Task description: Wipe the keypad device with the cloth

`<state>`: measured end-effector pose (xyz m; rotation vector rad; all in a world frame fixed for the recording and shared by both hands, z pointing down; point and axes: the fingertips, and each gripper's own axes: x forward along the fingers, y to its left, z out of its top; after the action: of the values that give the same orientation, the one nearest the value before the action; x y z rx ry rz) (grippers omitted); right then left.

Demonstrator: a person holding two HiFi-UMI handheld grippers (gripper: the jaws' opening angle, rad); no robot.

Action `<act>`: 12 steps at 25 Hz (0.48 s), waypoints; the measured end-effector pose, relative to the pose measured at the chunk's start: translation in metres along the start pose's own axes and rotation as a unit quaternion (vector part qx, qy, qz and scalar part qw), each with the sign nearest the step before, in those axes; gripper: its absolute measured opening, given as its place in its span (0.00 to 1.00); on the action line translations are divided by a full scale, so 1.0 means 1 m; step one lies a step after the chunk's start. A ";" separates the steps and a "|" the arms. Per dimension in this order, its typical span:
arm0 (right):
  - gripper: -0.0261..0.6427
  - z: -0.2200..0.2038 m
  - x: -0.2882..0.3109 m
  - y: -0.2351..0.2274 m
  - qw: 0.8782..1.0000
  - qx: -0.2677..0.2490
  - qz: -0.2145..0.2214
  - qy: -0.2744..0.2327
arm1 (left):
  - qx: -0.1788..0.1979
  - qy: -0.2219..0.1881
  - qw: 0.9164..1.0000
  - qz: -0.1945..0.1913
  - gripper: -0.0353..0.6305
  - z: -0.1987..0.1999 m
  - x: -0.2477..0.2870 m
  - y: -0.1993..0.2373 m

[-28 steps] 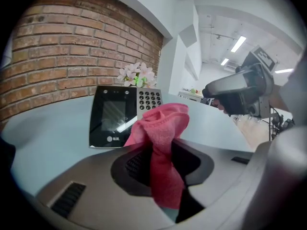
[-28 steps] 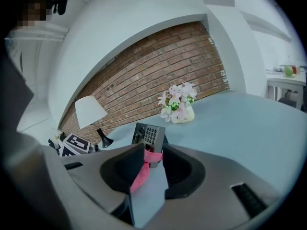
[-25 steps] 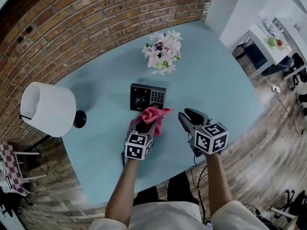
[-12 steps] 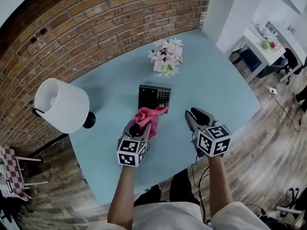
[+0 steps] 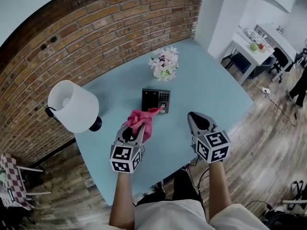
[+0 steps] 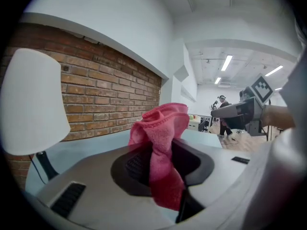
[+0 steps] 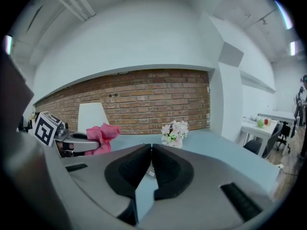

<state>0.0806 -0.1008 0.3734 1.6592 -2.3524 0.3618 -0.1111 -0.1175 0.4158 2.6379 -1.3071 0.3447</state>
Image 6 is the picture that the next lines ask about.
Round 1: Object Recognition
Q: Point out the white shade table lamp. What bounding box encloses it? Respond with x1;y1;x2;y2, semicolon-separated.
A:
0;48;71;185

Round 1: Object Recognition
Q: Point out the light blue table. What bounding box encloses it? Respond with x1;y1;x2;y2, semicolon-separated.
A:
25;127;224;192

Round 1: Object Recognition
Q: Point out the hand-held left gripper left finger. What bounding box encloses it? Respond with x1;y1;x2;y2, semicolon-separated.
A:
35;143;177;230

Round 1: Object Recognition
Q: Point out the white desk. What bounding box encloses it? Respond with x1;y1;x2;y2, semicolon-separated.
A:
188;115;214;129

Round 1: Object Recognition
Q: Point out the pink cleaning cloth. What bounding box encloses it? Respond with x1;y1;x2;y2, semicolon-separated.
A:
128;102;190;212

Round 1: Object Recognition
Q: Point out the black chair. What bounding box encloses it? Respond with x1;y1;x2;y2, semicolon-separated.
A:
198;117;211;133

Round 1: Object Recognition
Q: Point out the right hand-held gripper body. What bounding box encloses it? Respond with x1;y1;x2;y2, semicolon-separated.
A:
239;73;274;137

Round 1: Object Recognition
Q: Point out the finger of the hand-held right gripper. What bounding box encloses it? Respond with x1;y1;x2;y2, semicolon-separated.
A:
210;97;256;130

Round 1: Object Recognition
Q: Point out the person's right forearm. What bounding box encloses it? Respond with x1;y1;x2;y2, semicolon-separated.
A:
260;104;296;129

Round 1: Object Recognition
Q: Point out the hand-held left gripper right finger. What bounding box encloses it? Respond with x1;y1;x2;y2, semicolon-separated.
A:
172;138;273;210

